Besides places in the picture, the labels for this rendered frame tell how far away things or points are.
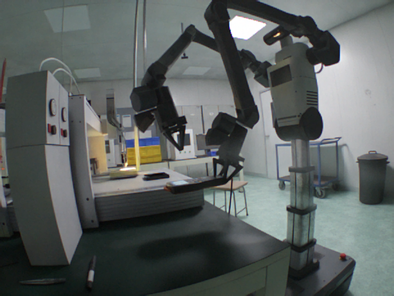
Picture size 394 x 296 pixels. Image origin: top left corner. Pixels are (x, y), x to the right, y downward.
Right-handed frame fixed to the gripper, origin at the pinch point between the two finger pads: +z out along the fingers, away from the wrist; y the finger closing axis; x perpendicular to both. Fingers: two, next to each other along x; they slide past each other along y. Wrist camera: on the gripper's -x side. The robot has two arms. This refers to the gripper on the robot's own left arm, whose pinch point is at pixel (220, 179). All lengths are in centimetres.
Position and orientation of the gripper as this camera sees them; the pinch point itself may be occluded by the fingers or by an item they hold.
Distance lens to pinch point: 70.1
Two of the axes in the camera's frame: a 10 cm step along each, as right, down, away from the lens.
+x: 8.5, 4.2, 3.3
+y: 3.7, -0.1, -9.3
